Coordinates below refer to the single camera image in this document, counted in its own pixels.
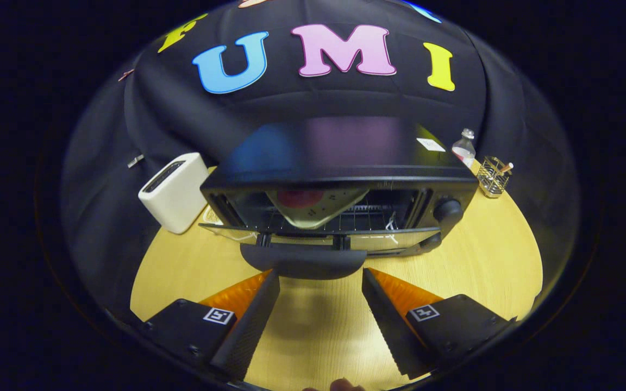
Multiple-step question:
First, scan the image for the black toaster oven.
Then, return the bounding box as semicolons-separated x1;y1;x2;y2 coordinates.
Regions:
199;115;479;280

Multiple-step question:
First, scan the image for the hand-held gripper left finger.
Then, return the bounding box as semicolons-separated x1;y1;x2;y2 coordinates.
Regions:
142;270;281;381

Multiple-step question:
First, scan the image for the black backdrop cloth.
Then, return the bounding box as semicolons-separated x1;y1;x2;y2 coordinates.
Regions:
60;0;580;326

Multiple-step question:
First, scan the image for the wire mesh holder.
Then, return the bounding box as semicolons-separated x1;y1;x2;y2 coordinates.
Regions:
476;156;511;198

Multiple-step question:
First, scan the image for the pink ham slice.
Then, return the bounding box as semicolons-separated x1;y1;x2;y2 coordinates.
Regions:
277;190;324;209

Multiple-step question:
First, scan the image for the clear bottle with label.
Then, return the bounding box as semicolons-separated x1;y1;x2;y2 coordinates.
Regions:
452;128;477;169

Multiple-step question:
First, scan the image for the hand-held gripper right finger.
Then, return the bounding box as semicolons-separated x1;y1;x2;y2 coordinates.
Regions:
361;267;517;380

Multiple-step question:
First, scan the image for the cream plate with cherry print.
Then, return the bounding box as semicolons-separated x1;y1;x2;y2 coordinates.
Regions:
266;188;371;230

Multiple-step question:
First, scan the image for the white bread toaster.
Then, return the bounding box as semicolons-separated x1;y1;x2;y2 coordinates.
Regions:
138;152;210;235

